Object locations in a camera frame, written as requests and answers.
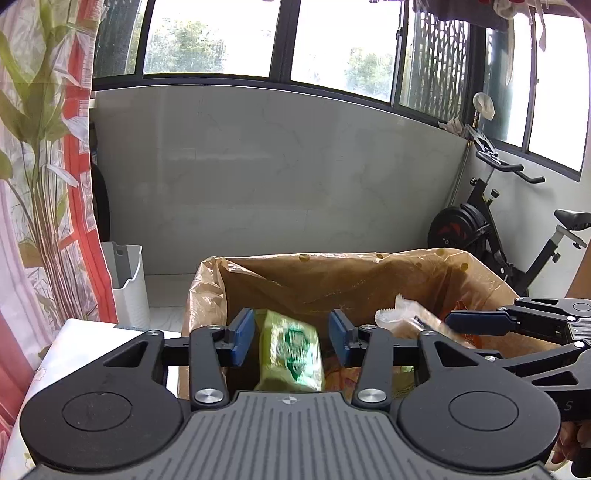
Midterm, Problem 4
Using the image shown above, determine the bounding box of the right hand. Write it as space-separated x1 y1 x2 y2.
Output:
552 421 590 464

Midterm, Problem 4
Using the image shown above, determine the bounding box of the red patterned curtain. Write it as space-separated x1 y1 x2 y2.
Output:
1 1 117 440

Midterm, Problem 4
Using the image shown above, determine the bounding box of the black exercise bike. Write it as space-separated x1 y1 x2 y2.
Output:
427 125 590 296

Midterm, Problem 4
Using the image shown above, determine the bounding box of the green snack packet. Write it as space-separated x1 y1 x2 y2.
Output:
256 310 325 393

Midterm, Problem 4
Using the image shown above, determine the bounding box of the brown cardboard box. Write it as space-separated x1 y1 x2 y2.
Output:
182 249 517 396

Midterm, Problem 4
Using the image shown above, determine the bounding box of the clear wrapped bread snack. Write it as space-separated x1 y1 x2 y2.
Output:
374 294 475 349

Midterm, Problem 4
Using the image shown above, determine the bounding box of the white trash bin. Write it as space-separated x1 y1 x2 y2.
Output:
101 242 150 330

